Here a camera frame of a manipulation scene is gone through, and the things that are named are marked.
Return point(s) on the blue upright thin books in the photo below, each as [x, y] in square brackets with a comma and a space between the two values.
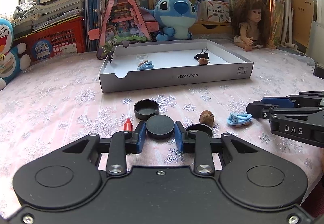
[93, 21]

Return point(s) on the black binder clip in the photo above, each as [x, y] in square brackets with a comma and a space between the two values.
[202, 54]

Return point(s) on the stack of books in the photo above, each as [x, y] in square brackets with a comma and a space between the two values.
[38, 14]

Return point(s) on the blue Stitch plush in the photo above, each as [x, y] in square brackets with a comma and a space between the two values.
[174, 17]

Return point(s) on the Doraemon plush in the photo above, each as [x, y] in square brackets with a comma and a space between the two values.
[13, 58]

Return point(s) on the red crayon-shaped clip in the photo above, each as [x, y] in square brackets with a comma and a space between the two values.
[128, 126]

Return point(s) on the binder clip on tray corner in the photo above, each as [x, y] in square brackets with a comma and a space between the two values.
[111, 54]

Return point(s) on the white patterned cardboard box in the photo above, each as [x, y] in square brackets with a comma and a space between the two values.
[215, 11]

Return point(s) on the brown haired doll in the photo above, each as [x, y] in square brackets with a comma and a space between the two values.
[251, 24]

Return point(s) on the clear plastic round lid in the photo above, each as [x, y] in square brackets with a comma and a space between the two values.
[141, 58]

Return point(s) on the blue clip in tray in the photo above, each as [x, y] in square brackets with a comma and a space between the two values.
[146, 65]

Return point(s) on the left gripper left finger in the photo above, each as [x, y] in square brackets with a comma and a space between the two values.
[122, 143]

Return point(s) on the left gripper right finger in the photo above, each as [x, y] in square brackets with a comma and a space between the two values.
[197, 143]

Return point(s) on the black round lid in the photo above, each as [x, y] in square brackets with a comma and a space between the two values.
[160, 127]

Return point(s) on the pink triangular toy house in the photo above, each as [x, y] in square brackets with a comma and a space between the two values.
[122, 24]

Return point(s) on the red plastic crate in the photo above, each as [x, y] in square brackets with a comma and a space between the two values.
[67, 37]

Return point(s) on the wooden drawer shelf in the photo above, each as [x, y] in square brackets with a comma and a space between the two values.
[204, 27]

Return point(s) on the black adapter at edge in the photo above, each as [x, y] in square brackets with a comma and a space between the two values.
[319, 70]

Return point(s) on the brown nut in tray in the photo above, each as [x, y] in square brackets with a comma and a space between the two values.
[203, 61]

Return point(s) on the brown hazelnut on table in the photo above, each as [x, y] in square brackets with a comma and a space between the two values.
[207, 118]

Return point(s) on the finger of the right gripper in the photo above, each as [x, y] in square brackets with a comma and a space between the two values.
[303, 99]
[264, 111]

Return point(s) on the blue toy shoe clip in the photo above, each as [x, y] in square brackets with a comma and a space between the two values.
[238, 120]

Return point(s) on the grey white cardboard tray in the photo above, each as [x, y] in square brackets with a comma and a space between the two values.
[174, 65]

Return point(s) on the black round cap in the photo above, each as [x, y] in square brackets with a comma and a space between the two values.
[201, 127]
[146, 108]

